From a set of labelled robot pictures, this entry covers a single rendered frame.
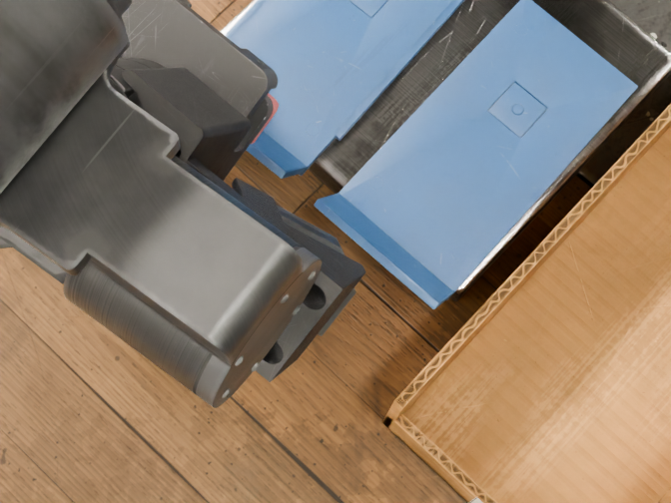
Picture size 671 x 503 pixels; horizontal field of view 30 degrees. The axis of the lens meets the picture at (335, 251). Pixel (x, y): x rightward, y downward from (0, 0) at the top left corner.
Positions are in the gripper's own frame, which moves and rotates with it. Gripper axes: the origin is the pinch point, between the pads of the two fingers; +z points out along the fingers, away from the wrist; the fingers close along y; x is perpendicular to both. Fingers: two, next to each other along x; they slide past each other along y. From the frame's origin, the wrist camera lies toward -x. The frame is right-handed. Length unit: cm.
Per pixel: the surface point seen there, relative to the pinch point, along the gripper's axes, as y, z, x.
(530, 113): 8.3, 5.8, -10.7
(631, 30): 14.0, 9.4, -11.8
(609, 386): 1.1, 3.4, -21.5
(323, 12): 6.1, 5.0, 0.0
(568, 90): 10.2, 6.8, -11.3
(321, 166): 0.8, 2.3, -4.8
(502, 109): 7.7, 5.5, -9.5
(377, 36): 6.8, 5.3, -2.7
